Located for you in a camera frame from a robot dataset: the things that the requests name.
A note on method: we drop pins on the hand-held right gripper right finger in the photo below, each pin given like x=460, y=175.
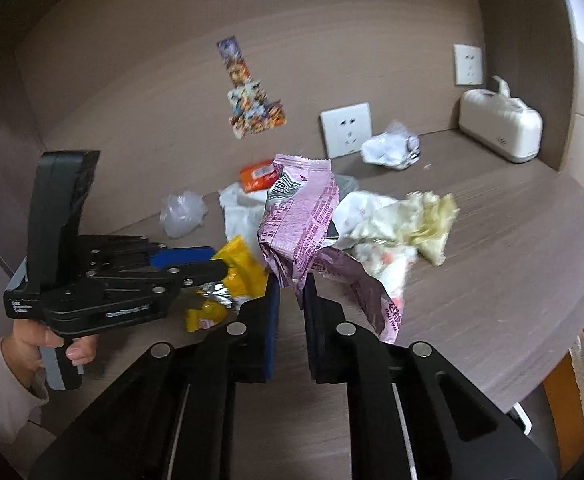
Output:
x=313, y=325

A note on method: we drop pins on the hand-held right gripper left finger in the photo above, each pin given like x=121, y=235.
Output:
x=271, y=332

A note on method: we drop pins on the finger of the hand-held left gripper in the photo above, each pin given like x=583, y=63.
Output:
x=184, y=256
x=204, y=273

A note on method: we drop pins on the yellow snack wrapper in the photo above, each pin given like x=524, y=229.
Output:
x=242, y=265

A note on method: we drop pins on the clear plastic bag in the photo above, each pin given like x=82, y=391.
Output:
x=182, y=212

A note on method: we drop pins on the pink wrapper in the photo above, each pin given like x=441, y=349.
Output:
x=302, y=220

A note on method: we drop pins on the person's left hand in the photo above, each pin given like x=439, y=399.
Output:
x=27, y=340

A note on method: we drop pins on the white plastic bag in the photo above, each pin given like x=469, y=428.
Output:
x=239, y=215

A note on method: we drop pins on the white printed crumpled paper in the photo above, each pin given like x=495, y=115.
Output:
x=386, y=265

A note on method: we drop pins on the orange snack packet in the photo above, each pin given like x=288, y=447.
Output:
x=257, y=175

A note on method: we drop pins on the pale yellow crumpled paper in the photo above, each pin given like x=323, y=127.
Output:
x=426, y=225

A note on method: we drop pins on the white crumpled wrapper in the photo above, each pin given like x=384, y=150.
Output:
x=386, y=150

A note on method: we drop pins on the white plastic object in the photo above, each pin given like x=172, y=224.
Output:
x=521, y=417

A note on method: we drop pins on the white tissue box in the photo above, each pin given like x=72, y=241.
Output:
x=496, y=127

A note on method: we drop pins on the white tissue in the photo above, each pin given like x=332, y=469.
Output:
x=500, y=86

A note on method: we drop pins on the colourful wall sticker strip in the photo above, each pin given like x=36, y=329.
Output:
x=244, y=95

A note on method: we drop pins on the large white wall socket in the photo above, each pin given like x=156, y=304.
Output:
x=347, y=130

